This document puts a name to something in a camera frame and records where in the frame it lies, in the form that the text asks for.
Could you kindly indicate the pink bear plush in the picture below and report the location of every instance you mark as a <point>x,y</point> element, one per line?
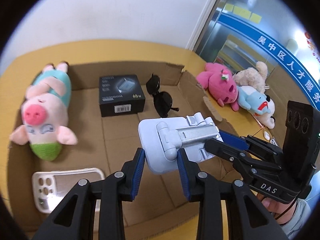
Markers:
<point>218,80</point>

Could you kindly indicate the white dog plush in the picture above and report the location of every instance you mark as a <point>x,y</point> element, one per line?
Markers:
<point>267,119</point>

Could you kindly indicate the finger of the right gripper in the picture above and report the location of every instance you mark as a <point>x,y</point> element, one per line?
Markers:
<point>234,141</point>
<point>225,151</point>

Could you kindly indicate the black UGREEN charger box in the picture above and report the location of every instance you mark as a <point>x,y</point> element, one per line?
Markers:
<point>120,94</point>

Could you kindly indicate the blue dolphin plush red vest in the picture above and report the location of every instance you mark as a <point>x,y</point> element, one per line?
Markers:
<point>252,100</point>

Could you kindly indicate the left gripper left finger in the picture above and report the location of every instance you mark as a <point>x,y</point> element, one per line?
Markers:
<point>73,218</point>

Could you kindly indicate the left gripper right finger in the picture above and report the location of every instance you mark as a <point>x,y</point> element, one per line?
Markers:
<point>246,216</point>

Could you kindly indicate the pink crystal pen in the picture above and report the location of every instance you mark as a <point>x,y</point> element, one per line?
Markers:
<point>262,127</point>

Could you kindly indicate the pink pig plush teal shirt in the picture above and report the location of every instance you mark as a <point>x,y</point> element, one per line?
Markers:
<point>45,113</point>

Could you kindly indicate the beige teddy plush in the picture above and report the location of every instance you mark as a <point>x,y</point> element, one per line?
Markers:
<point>253,76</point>

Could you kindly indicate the black sunglasses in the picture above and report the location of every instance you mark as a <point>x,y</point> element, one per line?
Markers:
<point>162,101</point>

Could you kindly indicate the brown cardboard box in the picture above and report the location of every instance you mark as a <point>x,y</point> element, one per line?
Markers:
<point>108,142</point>

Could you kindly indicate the white clear phone case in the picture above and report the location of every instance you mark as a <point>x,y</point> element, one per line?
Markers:
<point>49,188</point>

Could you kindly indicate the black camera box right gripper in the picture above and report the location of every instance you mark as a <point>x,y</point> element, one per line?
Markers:
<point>301,144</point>

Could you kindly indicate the silver folding phone stand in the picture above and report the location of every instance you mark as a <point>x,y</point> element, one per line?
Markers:
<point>161,139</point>

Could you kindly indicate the person right hand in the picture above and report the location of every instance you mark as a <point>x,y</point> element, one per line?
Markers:
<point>282,212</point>

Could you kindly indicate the white earbuds case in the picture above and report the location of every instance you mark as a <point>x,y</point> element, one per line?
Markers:
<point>266,135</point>

